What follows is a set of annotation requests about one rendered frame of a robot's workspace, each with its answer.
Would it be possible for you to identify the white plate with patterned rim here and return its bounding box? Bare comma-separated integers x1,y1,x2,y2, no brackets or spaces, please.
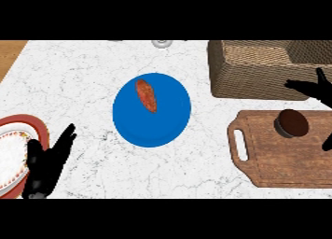
0,122,41,199

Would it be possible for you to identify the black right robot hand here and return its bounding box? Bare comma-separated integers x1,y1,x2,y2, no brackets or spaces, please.
283,67,332,152

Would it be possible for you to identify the brown wooden cutting board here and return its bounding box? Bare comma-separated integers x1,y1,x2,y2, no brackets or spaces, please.
226,109,332,189

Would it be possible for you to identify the brown wicker basket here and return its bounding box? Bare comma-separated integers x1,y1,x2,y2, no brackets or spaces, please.
207,40,332,102

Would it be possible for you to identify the orange-red sausage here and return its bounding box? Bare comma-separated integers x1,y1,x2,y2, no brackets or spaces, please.
134,78,158,114

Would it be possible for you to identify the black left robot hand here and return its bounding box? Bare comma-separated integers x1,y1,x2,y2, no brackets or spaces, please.
21,122,78,200

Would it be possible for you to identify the blue round plate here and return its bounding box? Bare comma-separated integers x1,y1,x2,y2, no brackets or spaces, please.
112,72,193,148

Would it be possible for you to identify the chocolate cupcake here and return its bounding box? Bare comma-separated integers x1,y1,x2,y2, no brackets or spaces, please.
273,108,311,139

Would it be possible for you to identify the red-brown round placemat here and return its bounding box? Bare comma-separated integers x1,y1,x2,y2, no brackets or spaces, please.
0,113,52,200

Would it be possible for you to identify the small white round object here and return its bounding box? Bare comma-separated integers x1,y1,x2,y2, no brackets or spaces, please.
152,40,176,49

